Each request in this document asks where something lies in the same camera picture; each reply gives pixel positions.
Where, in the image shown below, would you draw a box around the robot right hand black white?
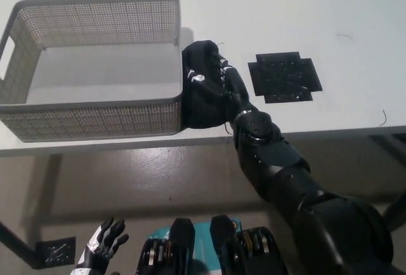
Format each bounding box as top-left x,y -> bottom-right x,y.
185,55 -> 252,119

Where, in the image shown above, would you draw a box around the robot left hand black white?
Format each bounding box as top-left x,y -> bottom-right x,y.
73,216 -> 130,275

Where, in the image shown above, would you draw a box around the black cloth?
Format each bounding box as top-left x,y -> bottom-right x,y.
181,39 -> 237,130

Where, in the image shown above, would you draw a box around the black floor tape patch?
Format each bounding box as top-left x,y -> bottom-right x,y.
34,236 -> 77,270

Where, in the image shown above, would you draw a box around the black tape cross mark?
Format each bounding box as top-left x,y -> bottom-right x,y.
247,51 -> 324,105

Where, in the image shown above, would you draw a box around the black metal table leg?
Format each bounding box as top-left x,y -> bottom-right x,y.
379,191 -> 406,235
0,220 -> 41,270

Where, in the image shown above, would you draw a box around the robot body black teal blocks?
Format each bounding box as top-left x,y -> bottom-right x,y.
135,213 -> 290,275

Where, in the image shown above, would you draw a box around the grey perforated plastic basket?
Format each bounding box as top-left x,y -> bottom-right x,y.
0,0 -> 185,144

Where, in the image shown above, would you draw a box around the black table frame bar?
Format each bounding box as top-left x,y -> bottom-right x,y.
369,133 -> 406,149

